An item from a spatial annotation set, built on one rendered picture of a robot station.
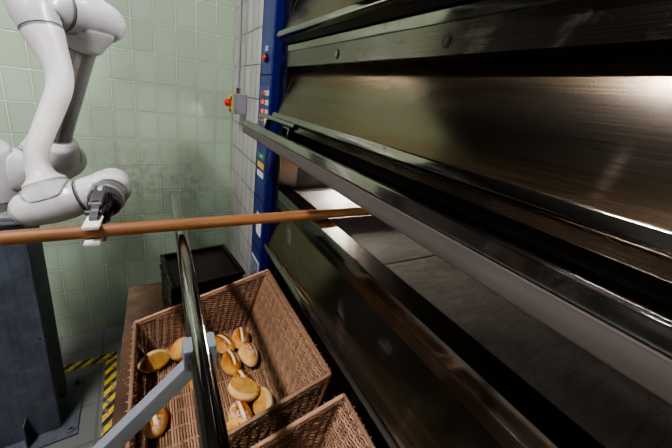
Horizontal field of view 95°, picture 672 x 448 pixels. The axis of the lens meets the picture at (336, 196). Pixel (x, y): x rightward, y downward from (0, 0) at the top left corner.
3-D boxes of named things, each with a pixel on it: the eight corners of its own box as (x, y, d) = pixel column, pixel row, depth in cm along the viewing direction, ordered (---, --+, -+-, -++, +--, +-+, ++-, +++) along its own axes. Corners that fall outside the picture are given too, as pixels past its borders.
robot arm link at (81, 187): (137, 203, 95) (87, 219, 90) (139, 188, 107) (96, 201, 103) (120, 171, 90) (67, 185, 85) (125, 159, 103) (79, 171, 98)
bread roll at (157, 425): (170, 434, 87) (169, 420, 85) (142, 446, 83) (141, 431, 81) (166, 404, 94) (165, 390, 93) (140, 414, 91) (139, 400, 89)
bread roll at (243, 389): (233, 371, 99) (230, 384, 100) (224, 389, 92) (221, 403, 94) (263, 380, 99) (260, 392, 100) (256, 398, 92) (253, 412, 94)
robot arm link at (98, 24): (0, 171, 119) (62, 162, 139) (30, 197, 118) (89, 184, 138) (40, -33, 90) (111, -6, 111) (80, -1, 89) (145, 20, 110)
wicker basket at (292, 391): (265, 321, 135) (269, 266, 127) (325, 447, 90) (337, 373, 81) (133, 355, 111) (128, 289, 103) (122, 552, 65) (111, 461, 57)
